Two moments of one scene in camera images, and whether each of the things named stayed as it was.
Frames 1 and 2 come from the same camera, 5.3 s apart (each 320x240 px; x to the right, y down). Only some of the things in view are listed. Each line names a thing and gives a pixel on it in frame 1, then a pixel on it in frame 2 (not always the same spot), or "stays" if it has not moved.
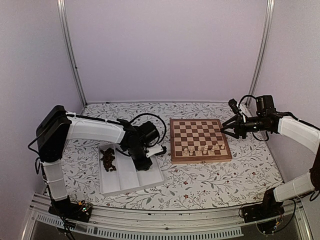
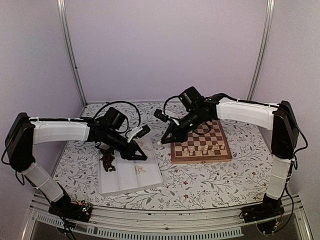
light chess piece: (185, 152) stays
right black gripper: (238, 126) -> (178, 136)
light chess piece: (205, 151) stays
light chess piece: (199, 152) stays
